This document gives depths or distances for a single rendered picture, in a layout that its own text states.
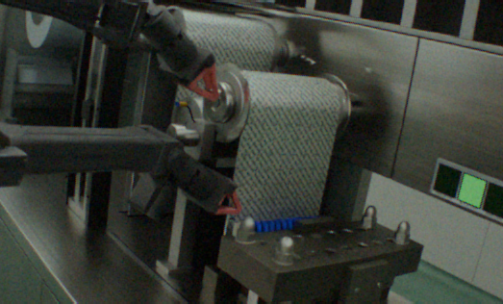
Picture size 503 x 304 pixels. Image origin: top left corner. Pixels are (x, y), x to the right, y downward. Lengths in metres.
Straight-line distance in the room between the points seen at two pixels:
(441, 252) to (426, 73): 2.91
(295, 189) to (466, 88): 0.39
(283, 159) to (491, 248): 2.79
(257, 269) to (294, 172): 0.26
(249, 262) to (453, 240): 3.04
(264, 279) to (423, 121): 0.46
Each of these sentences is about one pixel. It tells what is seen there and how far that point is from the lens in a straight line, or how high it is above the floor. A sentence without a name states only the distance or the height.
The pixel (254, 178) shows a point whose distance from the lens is 1.17.
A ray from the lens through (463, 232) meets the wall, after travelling 3.97.
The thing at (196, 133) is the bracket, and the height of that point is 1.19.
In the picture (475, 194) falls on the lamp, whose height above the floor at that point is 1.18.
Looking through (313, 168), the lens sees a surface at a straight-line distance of 1.26.
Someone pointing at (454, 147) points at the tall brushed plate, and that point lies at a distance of 1.20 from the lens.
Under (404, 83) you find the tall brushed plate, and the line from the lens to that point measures 1.28.
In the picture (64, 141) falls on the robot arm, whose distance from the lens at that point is 0.79.
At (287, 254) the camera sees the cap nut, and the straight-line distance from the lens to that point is 1.03.
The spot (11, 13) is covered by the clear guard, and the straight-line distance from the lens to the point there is 1.97.
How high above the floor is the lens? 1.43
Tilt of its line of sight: 13 degrees down
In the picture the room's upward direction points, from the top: 10 degrees clockwise
